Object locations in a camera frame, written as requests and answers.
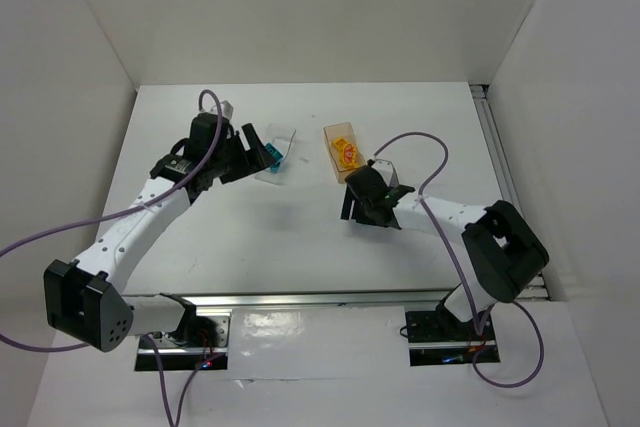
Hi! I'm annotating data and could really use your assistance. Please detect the teal rectangular lego brick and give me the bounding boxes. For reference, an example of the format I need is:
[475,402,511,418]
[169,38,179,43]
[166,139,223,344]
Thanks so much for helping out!
[265,143,282,161]

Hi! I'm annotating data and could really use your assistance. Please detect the yellow square lego brick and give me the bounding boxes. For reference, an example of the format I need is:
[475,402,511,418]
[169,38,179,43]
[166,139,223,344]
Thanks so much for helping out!
[332,137,346,148]

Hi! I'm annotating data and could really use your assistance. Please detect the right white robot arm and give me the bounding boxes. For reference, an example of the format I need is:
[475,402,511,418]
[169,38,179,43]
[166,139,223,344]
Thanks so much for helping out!
[341,161,550,332]

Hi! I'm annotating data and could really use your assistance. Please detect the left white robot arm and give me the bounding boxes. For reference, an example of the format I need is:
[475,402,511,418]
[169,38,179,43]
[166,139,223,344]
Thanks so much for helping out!
[43,113,274,352]

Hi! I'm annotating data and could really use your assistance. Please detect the grey plastic container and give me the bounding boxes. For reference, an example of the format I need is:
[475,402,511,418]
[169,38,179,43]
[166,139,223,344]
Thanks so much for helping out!
[372,159,400,188]

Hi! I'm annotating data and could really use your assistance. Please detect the orange plastic container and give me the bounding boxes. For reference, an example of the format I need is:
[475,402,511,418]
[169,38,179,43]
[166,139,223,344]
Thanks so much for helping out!
[323,122,366,184]

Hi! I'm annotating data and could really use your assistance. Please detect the clear plastic container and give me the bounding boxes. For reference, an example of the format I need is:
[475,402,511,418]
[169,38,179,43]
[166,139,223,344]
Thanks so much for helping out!
[254,123,296,185]

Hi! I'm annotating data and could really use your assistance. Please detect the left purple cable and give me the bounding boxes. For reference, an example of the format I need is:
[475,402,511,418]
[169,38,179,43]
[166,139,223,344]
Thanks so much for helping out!
[0,89,224,427]

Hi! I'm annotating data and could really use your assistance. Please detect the right side aluminium rail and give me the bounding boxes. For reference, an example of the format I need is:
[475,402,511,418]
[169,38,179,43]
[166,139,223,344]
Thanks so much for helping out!
[469,84,550,301]

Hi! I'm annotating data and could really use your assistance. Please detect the aluminium table rail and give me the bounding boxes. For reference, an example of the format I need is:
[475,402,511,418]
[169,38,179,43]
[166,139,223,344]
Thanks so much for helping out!
[181,289,448,309]

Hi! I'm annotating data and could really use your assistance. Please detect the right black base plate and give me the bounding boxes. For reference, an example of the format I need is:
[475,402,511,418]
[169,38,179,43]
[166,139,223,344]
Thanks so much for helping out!
[399,309,500,367]

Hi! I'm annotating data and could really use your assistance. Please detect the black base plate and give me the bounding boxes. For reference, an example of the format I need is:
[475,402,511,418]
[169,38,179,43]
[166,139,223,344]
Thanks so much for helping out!
[399,309,500,367]
[134,310,231,372]

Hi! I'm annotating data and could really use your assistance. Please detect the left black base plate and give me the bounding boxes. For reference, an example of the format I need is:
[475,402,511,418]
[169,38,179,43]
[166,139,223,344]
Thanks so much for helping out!
[134,310,231,372]

